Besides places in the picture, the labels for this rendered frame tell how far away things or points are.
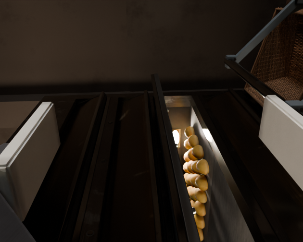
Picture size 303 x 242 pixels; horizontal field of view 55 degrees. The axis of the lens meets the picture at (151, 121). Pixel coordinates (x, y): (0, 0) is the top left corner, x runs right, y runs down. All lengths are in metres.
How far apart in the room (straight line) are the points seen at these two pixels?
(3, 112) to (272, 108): 3.29
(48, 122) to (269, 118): 0.13
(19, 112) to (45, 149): 3.17
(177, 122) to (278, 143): 1.72
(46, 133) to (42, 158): 0.01
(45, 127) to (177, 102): 1.69
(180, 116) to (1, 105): 2.07
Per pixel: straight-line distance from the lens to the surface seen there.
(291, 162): 0.17
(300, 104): 0.72
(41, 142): 0.16
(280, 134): 0.18
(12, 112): 3.37
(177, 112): 1.86
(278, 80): 1.94
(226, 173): 1.16
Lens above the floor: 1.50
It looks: 2 degrees down
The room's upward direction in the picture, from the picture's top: 92 degrees counter-clockwise
